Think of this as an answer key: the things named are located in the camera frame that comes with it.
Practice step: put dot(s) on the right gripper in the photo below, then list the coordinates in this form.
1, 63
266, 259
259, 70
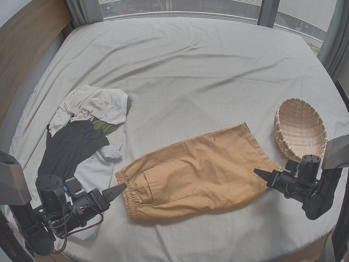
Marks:
282, 183

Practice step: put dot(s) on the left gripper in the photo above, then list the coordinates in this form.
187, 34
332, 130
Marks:
90, 203

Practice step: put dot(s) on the tan shorts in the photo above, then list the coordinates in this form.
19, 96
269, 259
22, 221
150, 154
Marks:
212, 168

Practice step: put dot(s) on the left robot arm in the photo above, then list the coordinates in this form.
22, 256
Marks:
50, 192

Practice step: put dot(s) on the pale grey garment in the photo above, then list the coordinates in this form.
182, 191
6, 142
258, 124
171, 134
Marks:
92, 170

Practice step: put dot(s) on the round woven basket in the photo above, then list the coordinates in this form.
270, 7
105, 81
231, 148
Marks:
300, 130

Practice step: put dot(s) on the black garment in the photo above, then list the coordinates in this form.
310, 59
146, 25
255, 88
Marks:
73, 146

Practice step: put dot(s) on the green garment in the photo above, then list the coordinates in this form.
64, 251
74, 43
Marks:
107, 128

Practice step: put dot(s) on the white garment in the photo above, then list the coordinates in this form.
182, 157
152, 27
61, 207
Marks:
106, 105

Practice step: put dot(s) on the grey-green curtain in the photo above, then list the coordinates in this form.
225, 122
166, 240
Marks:
81, 1
336, 37

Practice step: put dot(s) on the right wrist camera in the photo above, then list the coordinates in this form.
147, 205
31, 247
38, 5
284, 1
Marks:
291, 165

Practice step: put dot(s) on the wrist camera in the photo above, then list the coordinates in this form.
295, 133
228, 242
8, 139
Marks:
73, 186
291, 165

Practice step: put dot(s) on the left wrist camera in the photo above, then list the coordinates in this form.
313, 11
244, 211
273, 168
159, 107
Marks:
73, 186

